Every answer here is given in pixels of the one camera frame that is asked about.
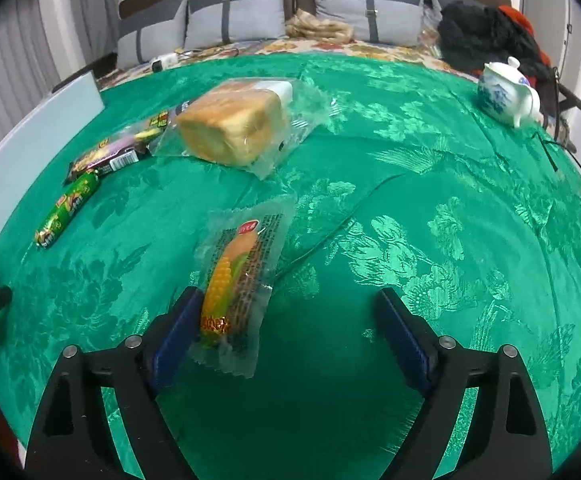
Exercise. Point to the black jacket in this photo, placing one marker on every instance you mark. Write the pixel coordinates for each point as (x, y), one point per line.
(475, 30)

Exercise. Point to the dark chair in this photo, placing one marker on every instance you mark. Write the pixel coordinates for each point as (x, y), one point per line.
(570, 97)

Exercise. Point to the bread loaf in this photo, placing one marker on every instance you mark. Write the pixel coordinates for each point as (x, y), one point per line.
(230, 127)

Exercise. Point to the yellow corn packet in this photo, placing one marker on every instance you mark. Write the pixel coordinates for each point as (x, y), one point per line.
(235, 280)

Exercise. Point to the green sausage packet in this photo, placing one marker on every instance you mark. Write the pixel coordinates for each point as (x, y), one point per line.
(68, 207)

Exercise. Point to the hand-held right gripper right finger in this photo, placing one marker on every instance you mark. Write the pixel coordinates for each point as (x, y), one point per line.
(408, 345)

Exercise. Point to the sheer white curtain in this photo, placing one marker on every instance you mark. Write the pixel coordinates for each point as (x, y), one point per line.
(5, 60)

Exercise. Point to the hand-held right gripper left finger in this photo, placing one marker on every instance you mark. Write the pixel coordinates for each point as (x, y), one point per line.
(173, 345)

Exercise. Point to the red garment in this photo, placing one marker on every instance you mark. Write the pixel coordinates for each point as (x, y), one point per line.
(515, 17)

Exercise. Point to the white box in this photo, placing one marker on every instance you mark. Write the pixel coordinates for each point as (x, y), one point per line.
(20, 145)

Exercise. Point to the grey pillow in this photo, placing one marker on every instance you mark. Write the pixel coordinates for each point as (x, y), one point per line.
(235, 15)
(145, 42)
(365, 15)
(433, 10)

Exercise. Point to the grey curtain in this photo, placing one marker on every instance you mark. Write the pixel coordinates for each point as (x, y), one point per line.
(90, 0)

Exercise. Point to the folded tan patterned cloth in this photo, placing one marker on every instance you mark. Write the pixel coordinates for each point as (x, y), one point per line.
(315, 27)

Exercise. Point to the green patterned blanket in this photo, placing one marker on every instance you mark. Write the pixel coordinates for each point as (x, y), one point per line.
(420, 235)

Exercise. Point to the blue white teapot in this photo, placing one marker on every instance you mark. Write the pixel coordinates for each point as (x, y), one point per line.
(503, 90)

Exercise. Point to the long dark snack packet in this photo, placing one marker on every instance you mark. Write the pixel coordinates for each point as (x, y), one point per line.
(115, 152)

